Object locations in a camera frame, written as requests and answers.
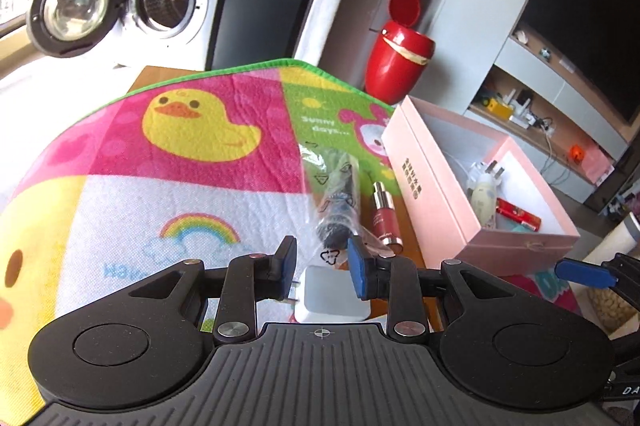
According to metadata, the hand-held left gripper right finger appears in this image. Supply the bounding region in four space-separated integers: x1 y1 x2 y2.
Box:
347 237 506 341

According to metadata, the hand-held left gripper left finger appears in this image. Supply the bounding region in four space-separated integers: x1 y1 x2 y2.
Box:
127 236 299 346

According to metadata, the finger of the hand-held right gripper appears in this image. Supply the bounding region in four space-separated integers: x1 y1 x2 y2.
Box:
556 258 640 295

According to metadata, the grey white power adapter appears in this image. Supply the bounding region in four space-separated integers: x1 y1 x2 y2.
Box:
292 266 374 325

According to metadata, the red packet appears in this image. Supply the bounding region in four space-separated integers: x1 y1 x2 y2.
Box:
496 199 543 232

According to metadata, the pink cardboard box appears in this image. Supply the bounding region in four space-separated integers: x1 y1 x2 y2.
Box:
382 94 581 277

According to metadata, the white charger with cable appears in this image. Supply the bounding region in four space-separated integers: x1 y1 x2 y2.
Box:
450 156 507 187

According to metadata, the red cosmetic bottle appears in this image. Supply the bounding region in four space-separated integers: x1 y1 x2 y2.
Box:
371 180 406 253

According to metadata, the clear bag with black item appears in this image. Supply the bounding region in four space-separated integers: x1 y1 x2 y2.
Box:
299 145 362 259

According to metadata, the pink bag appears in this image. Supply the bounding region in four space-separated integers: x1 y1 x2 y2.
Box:
582 145 615 183

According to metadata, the colourful printed mat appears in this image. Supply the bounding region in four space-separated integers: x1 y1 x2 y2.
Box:
0 58 576 412

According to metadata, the white router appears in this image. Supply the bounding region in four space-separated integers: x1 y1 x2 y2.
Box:
510 88 534 115

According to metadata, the red trash bin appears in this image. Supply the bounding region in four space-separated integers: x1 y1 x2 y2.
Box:
363 0 435 105

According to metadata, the white shelf unit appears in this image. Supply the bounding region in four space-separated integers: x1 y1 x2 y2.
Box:
467 28 631 187

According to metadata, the black television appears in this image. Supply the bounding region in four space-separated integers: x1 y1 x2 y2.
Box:
515 0 640 127

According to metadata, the white washing machine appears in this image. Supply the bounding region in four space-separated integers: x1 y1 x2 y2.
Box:
25 0 232 71

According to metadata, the tall white cabinet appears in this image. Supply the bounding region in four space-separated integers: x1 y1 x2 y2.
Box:
410 0 568 117

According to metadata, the white cable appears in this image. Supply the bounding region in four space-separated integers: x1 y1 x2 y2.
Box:
542 121 566 187

